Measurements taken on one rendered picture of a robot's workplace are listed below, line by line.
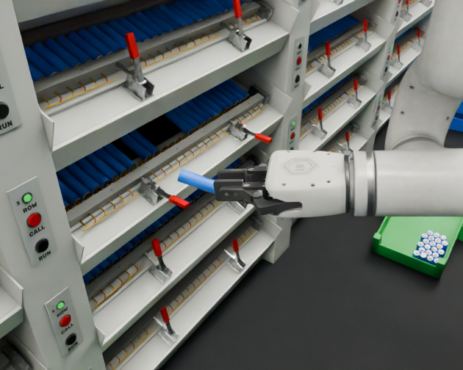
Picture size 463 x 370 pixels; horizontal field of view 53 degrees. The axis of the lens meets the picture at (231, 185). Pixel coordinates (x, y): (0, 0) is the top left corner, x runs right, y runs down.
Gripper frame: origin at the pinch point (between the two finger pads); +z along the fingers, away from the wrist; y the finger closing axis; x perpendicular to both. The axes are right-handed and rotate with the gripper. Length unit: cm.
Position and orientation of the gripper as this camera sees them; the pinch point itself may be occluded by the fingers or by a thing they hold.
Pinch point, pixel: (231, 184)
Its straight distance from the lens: 63.2
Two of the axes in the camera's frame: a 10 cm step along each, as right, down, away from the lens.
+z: -9.8, 0.1, 2.1
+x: 1.2, 8.4, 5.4
